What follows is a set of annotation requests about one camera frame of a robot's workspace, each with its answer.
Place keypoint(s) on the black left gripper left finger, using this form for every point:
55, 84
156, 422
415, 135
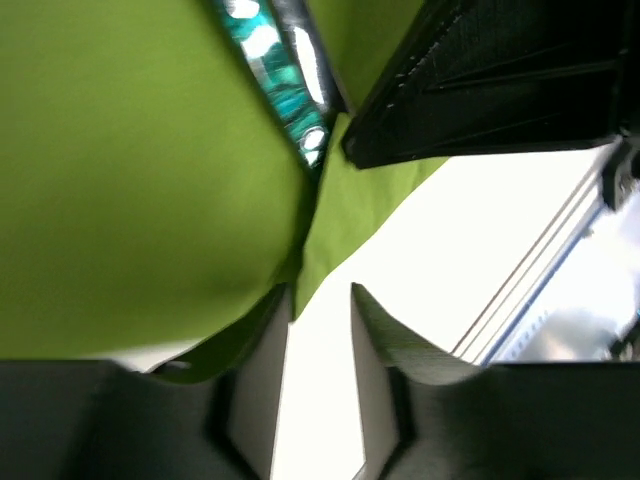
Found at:
210, 413

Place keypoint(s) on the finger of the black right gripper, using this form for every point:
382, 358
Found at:
496, 77

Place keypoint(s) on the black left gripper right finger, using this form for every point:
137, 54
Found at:
426, 414

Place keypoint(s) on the silver table knife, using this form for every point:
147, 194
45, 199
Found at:
310, 55

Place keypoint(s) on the green paper napkin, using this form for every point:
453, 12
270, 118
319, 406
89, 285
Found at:
148, 196

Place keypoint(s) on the aluminium mounting rail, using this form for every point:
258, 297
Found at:
503, 311

